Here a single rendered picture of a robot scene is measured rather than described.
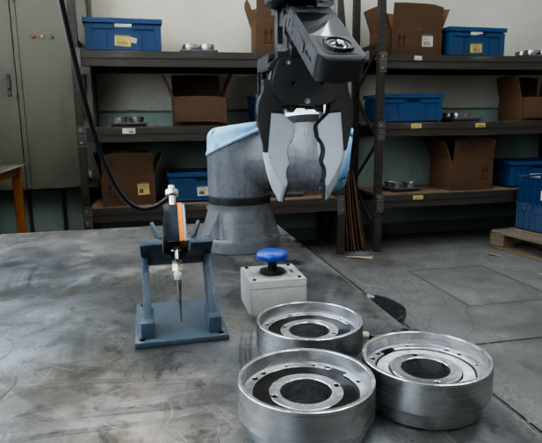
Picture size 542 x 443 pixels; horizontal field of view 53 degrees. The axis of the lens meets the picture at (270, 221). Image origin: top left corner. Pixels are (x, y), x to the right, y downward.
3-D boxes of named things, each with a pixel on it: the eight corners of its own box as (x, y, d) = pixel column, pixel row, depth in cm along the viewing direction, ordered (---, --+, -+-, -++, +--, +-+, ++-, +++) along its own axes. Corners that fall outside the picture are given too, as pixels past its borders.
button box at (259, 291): (307, 313, 66) (307, 274, 65) (250, 318, 65) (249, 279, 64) (290, 293, 74) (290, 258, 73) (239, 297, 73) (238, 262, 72)
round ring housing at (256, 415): (319, 489, 35) (319, 431, 34) (210, 429, 42) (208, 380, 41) (400, 421, 42) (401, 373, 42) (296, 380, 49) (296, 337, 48)
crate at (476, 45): (475, 62, 464) (477, 35, 460) (505, 57, 428) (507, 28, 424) (422, 61, 450) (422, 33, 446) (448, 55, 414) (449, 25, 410)
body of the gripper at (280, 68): (319, 112, 63) (320, 3, 60) (345, 112, 54) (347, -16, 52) (255, 113, 61) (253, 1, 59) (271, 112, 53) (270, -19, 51)
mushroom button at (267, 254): (291, 291, 67) (291, 251, 66) (260, 294, 66) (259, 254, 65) (284, 281, 71) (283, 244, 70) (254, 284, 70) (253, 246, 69)
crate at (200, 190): (234, 194, 436) (233, 167, 432) (239, 200, 399) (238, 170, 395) (169, 196, 427) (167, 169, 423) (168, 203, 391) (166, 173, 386)
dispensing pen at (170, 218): (168, 315, 57) (159, 177, 64) (167, 325, 61) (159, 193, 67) (189, 314, 57) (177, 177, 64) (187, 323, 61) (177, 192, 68)
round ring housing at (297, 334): (265, 387, 48) (264, 344, 47) (250, 340, 58) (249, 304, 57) (378, 376, 50) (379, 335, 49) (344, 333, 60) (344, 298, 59)
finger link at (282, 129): (273, 196, 62) (286, 114, 60) (285, 203, 56) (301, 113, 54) (247, 192, 61) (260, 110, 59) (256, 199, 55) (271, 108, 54)
